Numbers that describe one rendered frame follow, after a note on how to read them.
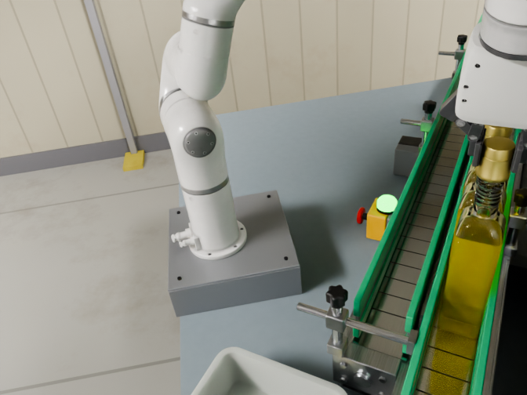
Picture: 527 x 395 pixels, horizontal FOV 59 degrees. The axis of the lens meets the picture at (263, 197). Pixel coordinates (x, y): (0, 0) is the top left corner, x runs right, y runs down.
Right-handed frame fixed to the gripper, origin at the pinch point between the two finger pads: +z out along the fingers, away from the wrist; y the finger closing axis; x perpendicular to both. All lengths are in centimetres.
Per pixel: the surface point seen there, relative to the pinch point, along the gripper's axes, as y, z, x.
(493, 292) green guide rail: -3.4, 21.0, 6.7
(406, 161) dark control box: 20, 51, -42
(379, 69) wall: 76, 147, -202
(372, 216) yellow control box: 22, 42, -16
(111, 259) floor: 154, 129, -20
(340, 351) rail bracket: 14.3, 23.6, 20.9
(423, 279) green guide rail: 5.9, 20.7, 7.6
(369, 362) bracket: 10.3, 25.5, 20.4
